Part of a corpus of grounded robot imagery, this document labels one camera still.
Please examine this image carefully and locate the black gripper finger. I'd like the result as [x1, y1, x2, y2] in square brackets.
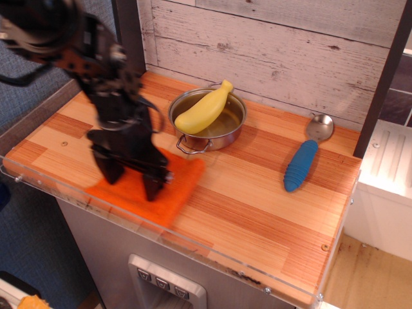
[142, 173, 174, 201]
[93, 151, 125, 184]

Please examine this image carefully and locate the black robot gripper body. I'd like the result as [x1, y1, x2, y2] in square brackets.
[87, 122, 171, 176]

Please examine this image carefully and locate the orange towel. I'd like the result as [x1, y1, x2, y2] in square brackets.
[86, 149, 205, 227]

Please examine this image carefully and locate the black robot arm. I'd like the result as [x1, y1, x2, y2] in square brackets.
[1, 1, 172, 201]

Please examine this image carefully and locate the yellow toy banana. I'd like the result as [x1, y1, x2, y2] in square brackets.
[174, 80, 234, 135]

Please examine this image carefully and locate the small steel pot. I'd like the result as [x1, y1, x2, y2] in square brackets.
[168, 86, 247, 155]

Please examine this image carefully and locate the steel dispenser panel with buttons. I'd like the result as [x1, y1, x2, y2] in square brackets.
[128, 254, 207, 308]

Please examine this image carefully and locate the clear acrylic table guard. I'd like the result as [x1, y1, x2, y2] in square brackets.
[0, 47, 362, 304]

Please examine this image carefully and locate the orange object bottom left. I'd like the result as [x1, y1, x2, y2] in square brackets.
[17, 295, 50, 309]

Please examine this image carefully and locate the blue-handled metal spoon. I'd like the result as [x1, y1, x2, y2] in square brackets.
[283, 114, 334, 192]

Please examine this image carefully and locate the dark right shelf post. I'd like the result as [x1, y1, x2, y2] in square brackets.
[353, 0, 411, 158]

